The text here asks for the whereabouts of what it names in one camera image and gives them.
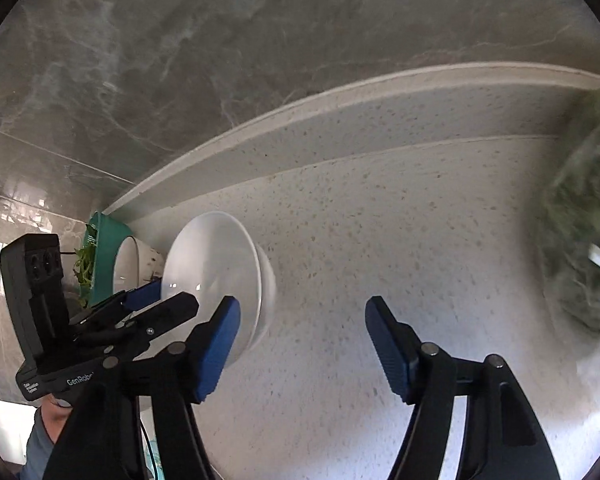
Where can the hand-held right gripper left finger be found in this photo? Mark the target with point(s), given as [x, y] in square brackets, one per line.
[217, 350]

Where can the loose leafy greens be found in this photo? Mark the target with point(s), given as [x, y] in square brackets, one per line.
[86, 265]

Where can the teal floral plate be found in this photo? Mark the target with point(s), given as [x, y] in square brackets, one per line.
[153, 457]

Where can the wide white bowl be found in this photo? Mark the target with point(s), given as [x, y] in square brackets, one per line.
[210, 270]

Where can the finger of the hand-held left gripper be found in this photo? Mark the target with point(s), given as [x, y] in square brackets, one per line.
[167, 317]
[142, 296]

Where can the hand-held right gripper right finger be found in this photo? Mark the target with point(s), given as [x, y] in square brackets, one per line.
[392, 350]

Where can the large white bowl brown rim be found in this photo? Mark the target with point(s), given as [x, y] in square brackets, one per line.
[142, 265]

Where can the teal colander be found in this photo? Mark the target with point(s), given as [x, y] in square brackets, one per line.
[105, 250]

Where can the person's left hand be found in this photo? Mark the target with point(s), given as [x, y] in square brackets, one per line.
[52, 415]

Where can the person's left forearm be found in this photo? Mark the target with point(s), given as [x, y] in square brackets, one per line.
[37, 455]

